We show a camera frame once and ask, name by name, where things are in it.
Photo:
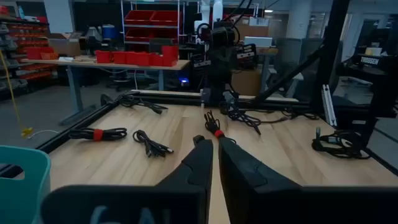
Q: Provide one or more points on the silver aluminium bracket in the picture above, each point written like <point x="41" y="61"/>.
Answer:
<point x="329" y="105"/>

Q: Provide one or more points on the black Trossen labelled stand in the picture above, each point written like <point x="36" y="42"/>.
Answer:
<point x="370" y="60"/>

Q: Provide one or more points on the red plastic storage bin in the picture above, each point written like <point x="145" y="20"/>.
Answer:
<point x="138" y="58"/>
<point x="119" y="58"/>
<point x="166" y="56"/>
<point x="103" y="57"/>

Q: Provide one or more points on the dark shelving with red bins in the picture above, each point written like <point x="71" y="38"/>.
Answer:
<point x="28" y="37"/>

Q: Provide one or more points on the teal plastic bin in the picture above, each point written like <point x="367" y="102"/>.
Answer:
<point x="18" y="199"/>

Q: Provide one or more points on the blue barrel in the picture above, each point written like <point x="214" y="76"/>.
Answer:
<point x="109" y="32"/>

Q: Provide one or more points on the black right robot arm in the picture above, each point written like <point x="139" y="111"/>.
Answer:
<point x="222" y="77"/>

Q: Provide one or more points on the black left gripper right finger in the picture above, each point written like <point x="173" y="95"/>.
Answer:
<point x="248" y="186"/>

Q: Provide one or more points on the brown cardboard box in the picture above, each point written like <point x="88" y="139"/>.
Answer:
<point x="247" y="82"/>

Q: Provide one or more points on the wooden-top work table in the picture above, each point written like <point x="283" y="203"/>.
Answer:
<point x="93" y="65"/>

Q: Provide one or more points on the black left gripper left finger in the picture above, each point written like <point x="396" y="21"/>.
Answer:
<point x="186" y="186"/>

